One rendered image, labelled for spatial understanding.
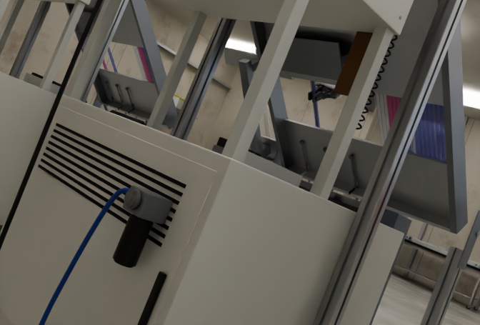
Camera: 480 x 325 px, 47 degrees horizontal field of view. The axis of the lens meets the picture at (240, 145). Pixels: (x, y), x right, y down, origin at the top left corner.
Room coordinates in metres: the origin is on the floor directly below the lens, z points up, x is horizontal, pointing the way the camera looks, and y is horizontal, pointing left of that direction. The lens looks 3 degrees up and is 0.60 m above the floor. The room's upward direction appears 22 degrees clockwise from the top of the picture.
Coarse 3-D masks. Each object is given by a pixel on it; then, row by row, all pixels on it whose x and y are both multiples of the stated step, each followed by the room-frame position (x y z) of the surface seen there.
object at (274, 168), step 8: (216, 144) 1.64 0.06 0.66; (224, 144) 1.61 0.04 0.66; (216, 152) 1.62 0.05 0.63; (248, 152) 1.44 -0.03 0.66; (248, 160) 1.45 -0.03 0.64; (256, 160) 1.47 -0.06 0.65; (264, 160) 1.49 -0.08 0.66; (256, 168) 1.47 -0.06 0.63; (264, 168) 1.49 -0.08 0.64; (272, 168) 1.51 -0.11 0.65; (280, 168) 1.53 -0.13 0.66; (280, 176) 1.54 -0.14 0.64; (288, 176) 1.57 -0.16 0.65; (296, 176) 1.59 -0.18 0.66; (296, 184) 1.60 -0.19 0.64; (472, 232) 1.54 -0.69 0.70; (472, 240) 1.55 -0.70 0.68; (464, 248) 1.53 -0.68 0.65; (472, 248) 1.56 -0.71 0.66; (464, 256) 1.54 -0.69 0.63; (464, 264) 1.56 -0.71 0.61
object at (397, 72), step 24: (432, 0) 1.31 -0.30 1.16; (264, 24) 1.81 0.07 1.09; (408, 24) 1.39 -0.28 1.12; (312, 48) 1.64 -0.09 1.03; (336, 48) 1.57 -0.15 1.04; (408, 48) 1.43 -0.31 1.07; (288, 72) 1.84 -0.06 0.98; (312, 72) 1.69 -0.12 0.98; (336, 72) 1.61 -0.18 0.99; (384, 72) 1.53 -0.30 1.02; (408, 72) 1.47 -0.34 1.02; (432, 96) 1.45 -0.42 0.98
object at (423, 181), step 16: (288, 128) 1.99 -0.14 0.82; (304, 128) 1.92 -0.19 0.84; (320, 128) 1.87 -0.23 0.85; (304, 144) 1.97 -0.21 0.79; (320, 144) 1.90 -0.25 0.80; (352, 144) 1.78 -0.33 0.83; (368, 144) 1.72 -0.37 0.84; (320, 160) 1.95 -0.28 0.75; (368, 160) 1.76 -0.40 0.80; (416, 160) 1.60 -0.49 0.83; (432, 160) 1.56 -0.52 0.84; (352, 176) 1.86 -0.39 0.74; (368, 176) 1.80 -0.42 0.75; (400, 176) 1.69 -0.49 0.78; (416, 176) 1.64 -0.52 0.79; (432, 176) 1.59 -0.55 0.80; (400, 192) 1.72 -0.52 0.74; (416, 192) 1.67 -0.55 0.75; (432, 192) 1.62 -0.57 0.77; (448, 192) 1.57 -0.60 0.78; (432, 208) 1.65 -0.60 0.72; (448, 208) 1.61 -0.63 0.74
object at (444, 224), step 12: (288, 168) 2.07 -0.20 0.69; (300, 168) 2.05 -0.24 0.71; (312, 180) 1.97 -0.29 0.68; (336, 180) 1.93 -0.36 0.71; (348, 192) 1.85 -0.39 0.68; (360, 192) 1.83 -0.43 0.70; (396, 204) 1.74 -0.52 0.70; (408, 204) 1.72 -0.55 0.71; (420, 216) 1.66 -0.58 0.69; (432, 216) 1.65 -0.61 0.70; (444, 228) 1.60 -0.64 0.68
